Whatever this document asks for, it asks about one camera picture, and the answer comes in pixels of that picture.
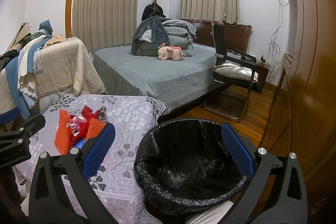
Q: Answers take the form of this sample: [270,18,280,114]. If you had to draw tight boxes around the dark wooden nightstand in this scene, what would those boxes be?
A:
[252,61,270,94]

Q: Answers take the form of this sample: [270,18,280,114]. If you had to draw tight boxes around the red sock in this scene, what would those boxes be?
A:
[70,106,100,147]

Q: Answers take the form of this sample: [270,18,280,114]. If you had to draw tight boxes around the black lined trash bin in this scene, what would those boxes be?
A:
[134,118,248,218]

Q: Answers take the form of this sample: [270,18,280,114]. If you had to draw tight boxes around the orange mesh net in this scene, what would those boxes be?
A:
[54,110,105,155]

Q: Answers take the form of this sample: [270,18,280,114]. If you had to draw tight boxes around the beige quilt on rack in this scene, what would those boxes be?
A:
[0,36,106,114]

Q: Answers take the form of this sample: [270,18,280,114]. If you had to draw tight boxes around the silver chair cushion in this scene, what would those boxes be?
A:
[213,61,257,82]

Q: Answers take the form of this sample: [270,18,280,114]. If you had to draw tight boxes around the pink plush pig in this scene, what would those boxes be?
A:
[158,43,185,61]

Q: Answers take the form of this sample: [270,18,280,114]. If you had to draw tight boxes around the black cantilever chair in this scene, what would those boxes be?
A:
[202,22,260,122]

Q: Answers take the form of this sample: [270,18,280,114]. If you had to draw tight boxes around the folded grey blanket stack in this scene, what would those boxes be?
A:
[131,16,197,57]

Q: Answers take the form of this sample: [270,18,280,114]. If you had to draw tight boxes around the wooden wardrobe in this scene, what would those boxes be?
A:
[260,0,335,209]

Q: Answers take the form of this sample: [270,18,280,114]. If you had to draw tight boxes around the grey sock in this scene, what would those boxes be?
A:
[98,106,108,123]

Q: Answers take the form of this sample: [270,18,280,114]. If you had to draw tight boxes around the hanging white cables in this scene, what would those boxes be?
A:
[267,0,289,83]

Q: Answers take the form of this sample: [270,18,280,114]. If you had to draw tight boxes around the grey bed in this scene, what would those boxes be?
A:
[93,44,220,113]

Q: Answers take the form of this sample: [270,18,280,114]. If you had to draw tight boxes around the left beige curtain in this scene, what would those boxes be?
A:
[72,0,137,52]

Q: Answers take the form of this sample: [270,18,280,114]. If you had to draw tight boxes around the wooden coat stand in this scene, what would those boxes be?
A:
[141,0,166,21]

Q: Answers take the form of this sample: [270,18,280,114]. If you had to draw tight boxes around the blue plastic bag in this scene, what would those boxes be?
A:
[75,139,85,149]

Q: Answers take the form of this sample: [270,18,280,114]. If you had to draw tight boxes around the dark wooden headboard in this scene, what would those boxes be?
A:
[186,19,252,53]

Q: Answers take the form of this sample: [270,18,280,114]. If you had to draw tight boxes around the grey floral quilt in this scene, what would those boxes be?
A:
[14,94,166,223]

